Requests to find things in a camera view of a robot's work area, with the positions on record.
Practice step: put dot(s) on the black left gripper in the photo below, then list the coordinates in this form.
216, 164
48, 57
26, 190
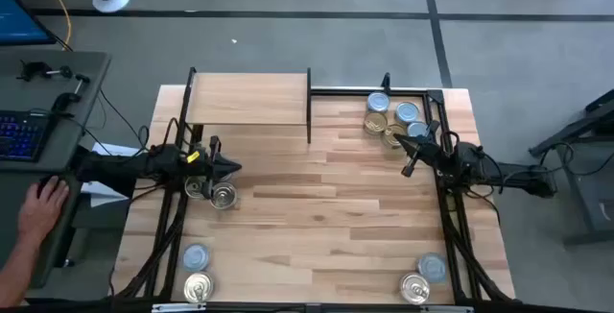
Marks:
204, 166

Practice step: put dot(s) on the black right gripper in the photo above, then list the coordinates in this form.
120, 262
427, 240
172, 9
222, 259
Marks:
439, 157

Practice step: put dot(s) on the plain-lid silver seafood can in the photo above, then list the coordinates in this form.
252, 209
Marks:
416, 128
378, 102
196, 257
407, 112

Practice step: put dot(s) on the gold-lid green label can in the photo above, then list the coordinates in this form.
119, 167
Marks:
375, 123
389, 137

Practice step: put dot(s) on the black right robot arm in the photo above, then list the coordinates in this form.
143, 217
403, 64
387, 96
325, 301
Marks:
518, 178

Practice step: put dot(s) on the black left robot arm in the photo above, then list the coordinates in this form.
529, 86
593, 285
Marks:
120, 169

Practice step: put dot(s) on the person's forearm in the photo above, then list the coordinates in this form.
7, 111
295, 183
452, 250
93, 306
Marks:
16, 274

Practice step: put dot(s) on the yellow tag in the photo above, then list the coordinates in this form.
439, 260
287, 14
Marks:
193, 156

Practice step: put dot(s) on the blue-lid can bottom right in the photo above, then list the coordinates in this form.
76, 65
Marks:
432, 267

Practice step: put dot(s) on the white paper sheet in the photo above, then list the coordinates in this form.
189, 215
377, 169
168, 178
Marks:
103, 197

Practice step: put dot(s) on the black desk clamp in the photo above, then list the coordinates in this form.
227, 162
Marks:
67, 97
33, 69

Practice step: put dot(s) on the black metal side table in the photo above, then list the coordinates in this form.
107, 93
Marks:
590, 198

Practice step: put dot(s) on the person's hand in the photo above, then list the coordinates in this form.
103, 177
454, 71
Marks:
40, 212

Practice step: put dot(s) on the grey desk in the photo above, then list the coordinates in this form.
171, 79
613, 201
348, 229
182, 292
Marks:
48, 92

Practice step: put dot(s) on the backlit black keyboard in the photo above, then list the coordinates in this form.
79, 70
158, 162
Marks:
21, 135

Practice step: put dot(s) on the computer monitor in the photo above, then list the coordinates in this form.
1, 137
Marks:
19, 20

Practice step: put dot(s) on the wooden shelf black metal frame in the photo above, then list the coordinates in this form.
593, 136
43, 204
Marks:
244, 99

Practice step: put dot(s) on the black aluminium rig frame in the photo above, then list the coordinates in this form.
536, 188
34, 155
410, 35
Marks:
369, 91

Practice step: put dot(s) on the small black frame post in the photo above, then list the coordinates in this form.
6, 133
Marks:
385, 81

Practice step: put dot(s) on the silver edge bracket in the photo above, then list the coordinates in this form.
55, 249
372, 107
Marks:
178, 307
446, 309

